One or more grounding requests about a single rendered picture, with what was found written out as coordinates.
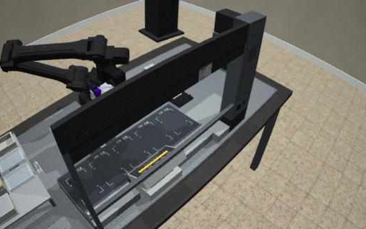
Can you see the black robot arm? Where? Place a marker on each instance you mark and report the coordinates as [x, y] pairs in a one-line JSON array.
[[15, 57]]

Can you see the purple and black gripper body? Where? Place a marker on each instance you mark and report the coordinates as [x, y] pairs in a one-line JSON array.
[[95, 82]]

